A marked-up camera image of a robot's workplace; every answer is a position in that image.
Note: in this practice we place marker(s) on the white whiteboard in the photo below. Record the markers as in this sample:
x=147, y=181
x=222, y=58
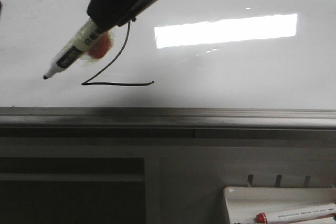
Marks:
x=277, y=54

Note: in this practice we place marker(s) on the dark metal tray hook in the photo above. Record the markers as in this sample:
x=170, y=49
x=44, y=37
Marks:
x=250, y=179
x=278, y=181

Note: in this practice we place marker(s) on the white marker tray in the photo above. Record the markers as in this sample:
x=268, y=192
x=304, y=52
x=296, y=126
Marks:
x=242, y=204

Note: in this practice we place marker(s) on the white black whiteboard marker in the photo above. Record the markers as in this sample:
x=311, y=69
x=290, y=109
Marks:
x=84, y=40

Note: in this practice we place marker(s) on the red capped white marker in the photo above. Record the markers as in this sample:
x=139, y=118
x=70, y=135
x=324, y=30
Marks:
x=296, y=214

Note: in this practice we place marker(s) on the grey aluminium whiteboard frame rail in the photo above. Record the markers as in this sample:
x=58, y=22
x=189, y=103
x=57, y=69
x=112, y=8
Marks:
x=57, y=121

